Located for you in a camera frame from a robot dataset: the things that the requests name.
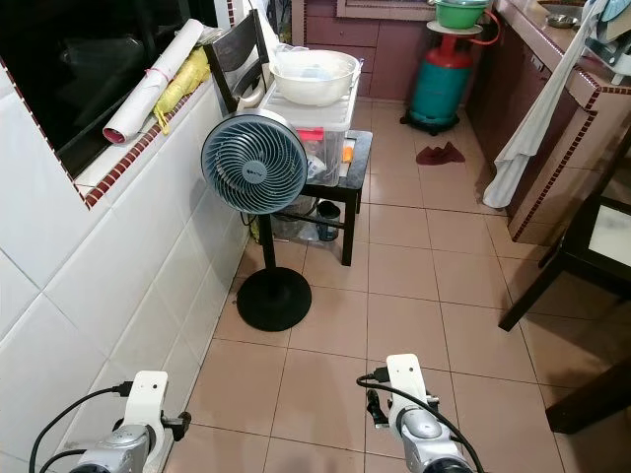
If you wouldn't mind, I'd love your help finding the dark cup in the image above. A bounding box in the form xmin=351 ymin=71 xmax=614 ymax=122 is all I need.
xmin=315 ymin=200 xmax=342 ymax=242

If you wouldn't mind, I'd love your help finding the dark wooden table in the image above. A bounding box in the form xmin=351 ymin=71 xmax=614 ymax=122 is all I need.
xmin=499 ymin=128 xmax=631 ymax=436

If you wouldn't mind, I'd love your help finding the dark red floor rag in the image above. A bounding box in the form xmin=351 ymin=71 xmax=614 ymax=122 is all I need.
xmin=415 ymin=141 xmax=467 ymax=167

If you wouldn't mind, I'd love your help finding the grey standing fan black base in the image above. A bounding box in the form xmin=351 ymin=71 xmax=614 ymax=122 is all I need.
xmin=201 ymin=114 xmax=315 ymax=333

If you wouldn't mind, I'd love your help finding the clear storage box white lid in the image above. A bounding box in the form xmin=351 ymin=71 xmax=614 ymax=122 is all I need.
xmin=259 ymin=83 xmax=357 ymax=189

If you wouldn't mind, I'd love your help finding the white hanging cloth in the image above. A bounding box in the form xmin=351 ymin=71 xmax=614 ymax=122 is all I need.
xmin=482 ymin=0 xmax=624 ymax=211

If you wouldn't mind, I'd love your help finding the brown tiled kitchen counter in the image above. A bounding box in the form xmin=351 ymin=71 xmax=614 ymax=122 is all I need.
xmin=466 ymin=0 xmax=631 ymax=247

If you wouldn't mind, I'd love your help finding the green gas cylinder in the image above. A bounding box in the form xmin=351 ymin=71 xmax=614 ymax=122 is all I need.
xmin=401 ymin=37 xmax=475 ymax=136

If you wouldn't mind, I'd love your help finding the white plastic basin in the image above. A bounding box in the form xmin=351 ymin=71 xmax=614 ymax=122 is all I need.
xmin=270 ymin=49 xmax=362 ymax=108

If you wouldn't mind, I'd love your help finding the yellow cloth bundle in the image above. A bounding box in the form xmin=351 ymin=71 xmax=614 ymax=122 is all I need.
xmin=153 ymin=48 xmax=212 ymax=136

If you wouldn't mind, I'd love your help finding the rolled white paper sheet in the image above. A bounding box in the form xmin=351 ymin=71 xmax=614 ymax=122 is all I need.
xmin=104 ymin=21 xmax=204 ymax=148

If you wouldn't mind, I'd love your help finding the dark wooden chair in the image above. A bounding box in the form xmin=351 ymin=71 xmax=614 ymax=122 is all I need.
xmin=216 ymin=9 xmax=375 ymax=268

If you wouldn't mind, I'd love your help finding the green pot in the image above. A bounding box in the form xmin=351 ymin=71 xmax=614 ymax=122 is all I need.
xmin=433 ymin=0 xmax=493 ymax=30

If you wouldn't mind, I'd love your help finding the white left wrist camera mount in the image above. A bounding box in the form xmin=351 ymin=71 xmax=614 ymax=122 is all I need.
xmin=126 ymin=371 xmax=170 ymax=441

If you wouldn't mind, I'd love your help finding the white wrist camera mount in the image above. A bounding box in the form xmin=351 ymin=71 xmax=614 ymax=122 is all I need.
xmin=385 ymin=354 xmax=428 ymax=415
xmin=126 ymin=371 xmax=170 ymax=441

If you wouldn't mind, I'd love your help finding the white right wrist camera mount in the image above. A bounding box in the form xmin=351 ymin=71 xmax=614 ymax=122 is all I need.
xmin=385 ymin=354 xmax=428 ymax=415

